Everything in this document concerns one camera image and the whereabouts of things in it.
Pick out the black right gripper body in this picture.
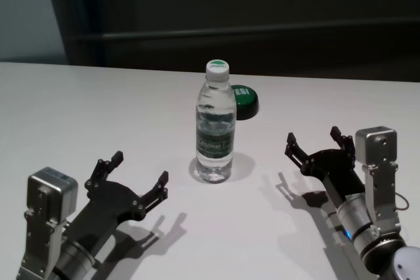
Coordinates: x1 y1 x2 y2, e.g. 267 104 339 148
302 148 366 201

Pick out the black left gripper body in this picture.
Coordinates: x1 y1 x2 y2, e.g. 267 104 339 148
65 180 147 254

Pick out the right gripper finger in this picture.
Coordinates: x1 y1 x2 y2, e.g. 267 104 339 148
329 125 357 159
284 131 311 169

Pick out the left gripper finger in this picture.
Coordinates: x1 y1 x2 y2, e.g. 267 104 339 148
133 170 170 215
84 151 125 192

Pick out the clear water bottle green label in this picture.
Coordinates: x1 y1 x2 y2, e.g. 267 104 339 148
193 59 237 184

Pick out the green YES button black base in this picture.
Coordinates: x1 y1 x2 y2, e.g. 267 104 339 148
231 84 260 121

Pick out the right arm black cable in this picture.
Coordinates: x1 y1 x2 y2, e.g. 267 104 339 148
395 192 411 211

